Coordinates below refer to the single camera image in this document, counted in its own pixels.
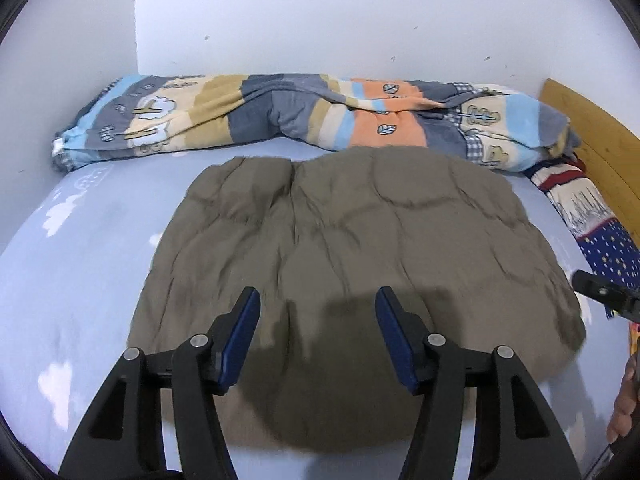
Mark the light blue cloud-print bed sheet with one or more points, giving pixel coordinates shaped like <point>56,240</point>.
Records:
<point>75,285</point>

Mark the patchwork striped blanket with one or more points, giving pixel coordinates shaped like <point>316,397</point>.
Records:
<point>300,110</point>

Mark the wooden headboard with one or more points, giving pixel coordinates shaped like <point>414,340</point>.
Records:
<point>600,135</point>

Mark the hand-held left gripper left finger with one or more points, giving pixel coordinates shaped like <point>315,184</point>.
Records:
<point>240,340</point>

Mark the olive hooded puffer jacket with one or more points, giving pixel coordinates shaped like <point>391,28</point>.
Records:
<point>360,220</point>

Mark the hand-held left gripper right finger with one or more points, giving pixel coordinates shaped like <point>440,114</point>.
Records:
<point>395,340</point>

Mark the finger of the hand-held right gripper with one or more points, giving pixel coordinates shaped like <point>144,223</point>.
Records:
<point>605,292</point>

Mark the person's right hand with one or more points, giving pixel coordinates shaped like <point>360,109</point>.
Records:
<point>625,405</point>

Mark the red blue patterned pillow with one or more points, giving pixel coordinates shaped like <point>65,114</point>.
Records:
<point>600,230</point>

